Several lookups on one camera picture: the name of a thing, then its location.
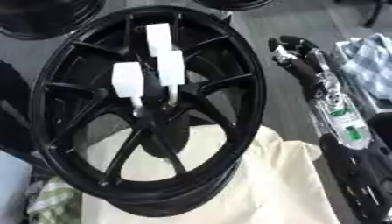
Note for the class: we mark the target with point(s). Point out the cream cloth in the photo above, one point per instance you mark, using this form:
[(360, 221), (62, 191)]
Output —
[(275, 180)]

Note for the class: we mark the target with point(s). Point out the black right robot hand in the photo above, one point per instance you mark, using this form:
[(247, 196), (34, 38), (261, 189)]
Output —
[(301, 68)]

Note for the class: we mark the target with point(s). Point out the black chair leg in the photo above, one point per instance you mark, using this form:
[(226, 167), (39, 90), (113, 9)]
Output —
[(376, 13)]

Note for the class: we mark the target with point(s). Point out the black round wheel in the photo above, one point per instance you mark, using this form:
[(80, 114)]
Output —
[(41, 17), (235, 3)]

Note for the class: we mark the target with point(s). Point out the black spoked wheel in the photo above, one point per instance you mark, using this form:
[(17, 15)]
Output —
[(245, 87)]

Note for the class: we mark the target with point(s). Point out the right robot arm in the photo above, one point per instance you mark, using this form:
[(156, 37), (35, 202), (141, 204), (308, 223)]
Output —
[(352, 151)]

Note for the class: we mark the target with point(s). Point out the white pin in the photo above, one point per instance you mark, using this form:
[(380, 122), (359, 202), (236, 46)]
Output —
[(159, 38), (171, 70), (127, 80)]

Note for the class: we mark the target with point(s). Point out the green white checked cloth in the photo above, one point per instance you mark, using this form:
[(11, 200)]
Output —
[(53, 201)]

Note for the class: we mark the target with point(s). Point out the blue white checked cloth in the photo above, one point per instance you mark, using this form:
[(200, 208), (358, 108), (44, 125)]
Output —
[(370, 64)]

